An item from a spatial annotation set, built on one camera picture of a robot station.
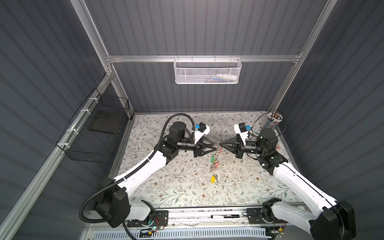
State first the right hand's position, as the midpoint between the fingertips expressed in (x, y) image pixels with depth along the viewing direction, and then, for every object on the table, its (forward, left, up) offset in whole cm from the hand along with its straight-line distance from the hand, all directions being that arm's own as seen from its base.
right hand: (222, 146), depth 67 cm
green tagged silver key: (-4, +4, -2) cm, 6 cm away
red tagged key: (-5, +2, -7) cm, 9 cm away
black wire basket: (+8, +63, 0) cm, 64 cm away
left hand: (+1, +3, -2) cm, 4 cm away
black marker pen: (-23, -2, -28) cm, 37 cm away
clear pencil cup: (+28, -37, -13) cm, 48 cm away
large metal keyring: (-6, +4, -6) cm, 10 cm away
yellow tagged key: (-3, +2, -29) cm, 29 cm away
